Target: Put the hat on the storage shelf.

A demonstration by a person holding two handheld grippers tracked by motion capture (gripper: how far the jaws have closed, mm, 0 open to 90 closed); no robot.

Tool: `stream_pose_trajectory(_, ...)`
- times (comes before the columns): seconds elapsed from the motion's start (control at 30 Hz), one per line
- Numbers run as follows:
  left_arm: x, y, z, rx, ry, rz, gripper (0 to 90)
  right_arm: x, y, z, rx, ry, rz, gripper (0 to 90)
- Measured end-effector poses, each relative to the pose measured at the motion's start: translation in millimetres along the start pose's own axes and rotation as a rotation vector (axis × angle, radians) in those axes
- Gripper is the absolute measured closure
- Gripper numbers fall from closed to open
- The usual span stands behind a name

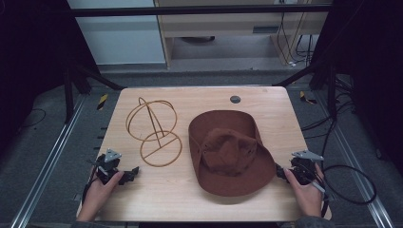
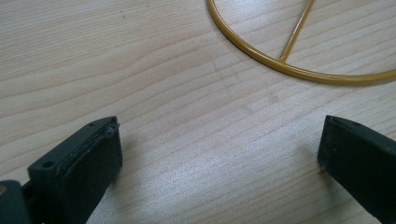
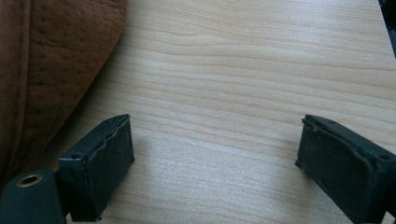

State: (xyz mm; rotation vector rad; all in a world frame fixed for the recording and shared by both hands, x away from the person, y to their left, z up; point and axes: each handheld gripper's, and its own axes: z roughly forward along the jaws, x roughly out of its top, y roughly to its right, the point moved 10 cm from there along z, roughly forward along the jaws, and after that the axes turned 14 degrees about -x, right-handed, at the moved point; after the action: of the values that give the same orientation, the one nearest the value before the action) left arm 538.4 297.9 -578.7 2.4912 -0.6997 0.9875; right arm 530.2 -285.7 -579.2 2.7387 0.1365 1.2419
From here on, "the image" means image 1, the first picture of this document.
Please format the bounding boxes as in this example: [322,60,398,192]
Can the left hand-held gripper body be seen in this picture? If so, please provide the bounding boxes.
[94,147,123,186]

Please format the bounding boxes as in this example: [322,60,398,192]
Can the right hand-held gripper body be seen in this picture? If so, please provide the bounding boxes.
[289,149,325,186]

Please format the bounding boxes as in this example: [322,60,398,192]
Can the gold wire hat stand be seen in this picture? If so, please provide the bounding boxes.
[125,96,183,168]

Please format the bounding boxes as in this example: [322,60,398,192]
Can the brown felt hat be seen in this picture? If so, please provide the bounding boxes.
[187,109,278,198]

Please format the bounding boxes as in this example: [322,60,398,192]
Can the person's left hand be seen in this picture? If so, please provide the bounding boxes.
[82,167,125,214]

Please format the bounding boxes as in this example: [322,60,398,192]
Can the person's right hand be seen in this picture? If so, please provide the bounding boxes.
[283,163,326,219]

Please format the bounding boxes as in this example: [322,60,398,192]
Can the yellow black floor tape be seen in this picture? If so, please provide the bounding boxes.
[96,93,109,111]

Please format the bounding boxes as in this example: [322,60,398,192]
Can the black stand legs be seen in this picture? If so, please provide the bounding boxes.
[273,62,338,120]
[62,62,126,125]

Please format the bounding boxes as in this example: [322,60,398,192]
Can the white cabinet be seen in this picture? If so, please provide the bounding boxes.
[67,0,167,67]

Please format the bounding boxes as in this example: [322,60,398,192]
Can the black curtain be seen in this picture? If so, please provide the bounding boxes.
[0,0,100,156]
[311,0,403,177]

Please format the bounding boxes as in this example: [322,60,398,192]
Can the light wooden desk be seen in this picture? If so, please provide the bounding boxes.
[154,0,334,69]

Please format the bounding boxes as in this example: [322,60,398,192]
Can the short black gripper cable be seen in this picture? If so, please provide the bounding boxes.
[81,177,96,204]

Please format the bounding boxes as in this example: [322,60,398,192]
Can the bundle of black floor cables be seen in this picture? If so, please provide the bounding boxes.
[299,75,357,158]

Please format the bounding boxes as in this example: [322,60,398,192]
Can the aluminium floor rail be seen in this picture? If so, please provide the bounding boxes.
[313,91,395,228]
[9,94,87,228]

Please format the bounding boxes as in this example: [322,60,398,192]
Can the looped black gripper cable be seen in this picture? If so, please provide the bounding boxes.
[321,163,378,206]

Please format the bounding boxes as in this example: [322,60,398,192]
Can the thin black floor cable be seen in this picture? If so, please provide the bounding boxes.
[20,107,48,129]

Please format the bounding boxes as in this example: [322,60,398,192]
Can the hanging black desk cables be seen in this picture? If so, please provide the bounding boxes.
[276,2,316,67]

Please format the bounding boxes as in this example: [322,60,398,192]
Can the black horizontal frame bar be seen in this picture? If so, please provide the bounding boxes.
[67,4,334,17]

